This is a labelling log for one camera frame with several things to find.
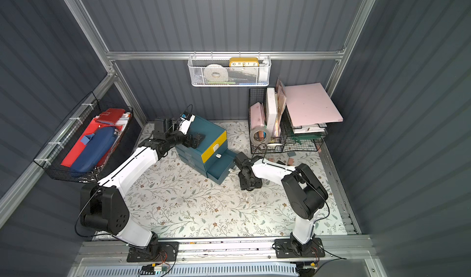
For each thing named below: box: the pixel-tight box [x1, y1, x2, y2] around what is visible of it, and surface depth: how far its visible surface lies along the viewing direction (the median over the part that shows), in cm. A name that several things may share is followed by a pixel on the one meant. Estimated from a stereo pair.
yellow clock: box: [229, 56, 260, 68], surface depth 89 cm
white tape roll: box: [203, 63, 229, 82], surface depth 87 cm
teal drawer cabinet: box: [175, 115, 237, 186], surface depth 90 cm
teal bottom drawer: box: [205, 148, 236, 186], surface depth 93 cm
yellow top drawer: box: [201, 130, 227, 164], surface depth 86 cm
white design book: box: [265, 87, 278, 139], surface depth 96 cm
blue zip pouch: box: [69, 126, 118, 173], surface depth 70 cm
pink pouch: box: [250, 101, 267, 130], surface depth 107 cm
